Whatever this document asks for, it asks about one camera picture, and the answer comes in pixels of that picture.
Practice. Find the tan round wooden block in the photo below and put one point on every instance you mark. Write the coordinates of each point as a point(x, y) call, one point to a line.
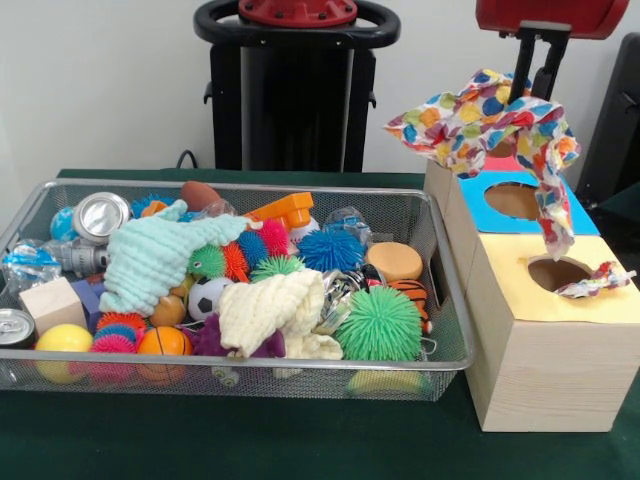
point(393, 262)

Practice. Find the dark green tablecloth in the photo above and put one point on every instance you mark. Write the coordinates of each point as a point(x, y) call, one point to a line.
point(250, 440)

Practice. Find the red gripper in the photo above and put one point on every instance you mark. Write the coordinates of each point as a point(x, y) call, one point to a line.
point(550, 15)

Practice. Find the blue spiky ball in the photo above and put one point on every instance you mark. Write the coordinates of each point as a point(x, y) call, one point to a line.
point(330, 250)

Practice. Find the white patterned cloth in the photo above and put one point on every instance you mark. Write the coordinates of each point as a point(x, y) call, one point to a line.
point(598, 283)

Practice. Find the mint green cloth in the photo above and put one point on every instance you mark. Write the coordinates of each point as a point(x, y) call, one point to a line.
point(155, 262)

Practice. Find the silver drink can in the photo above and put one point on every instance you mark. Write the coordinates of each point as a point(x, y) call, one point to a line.
point(100, 215)

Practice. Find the wooden box with three holes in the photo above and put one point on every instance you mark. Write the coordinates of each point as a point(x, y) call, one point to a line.
point(550, 380)

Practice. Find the clear mesh bin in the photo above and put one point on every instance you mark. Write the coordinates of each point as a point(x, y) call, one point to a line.
point(445, 320)

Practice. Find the black upright panel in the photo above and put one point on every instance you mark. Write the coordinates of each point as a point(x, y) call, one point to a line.
point(615, 130)

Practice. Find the orange plastic toy brick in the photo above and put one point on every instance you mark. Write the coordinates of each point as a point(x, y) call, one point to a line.
point(283, 208)

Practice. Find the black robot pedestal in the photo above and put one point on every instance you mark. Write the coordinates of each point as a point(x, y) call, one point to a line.
point(290, 100)

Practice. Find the pink spiky ball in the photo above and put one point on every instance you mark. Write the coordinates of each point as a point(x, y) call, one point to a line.
point(112, 342)

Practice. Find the small soccer ball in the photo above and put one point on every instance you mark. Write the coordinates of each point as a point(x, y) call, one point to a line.
point(206, 298)

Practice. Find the cream yellow cloth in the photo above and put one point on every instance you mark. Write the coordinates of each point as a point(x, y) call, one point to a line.
point(262, 312)

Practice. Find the polka-dot cloth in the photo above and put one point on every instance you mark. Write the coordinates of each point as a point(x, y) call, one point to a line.
point(470, 125)

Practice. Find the green spiky ball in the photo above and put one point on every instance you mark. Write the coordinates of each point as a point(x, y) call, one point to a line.
point(380, 323)

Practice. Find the small orange basketball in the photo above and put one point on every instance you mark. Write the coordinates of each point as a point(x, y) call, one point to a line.
point(163, 342)

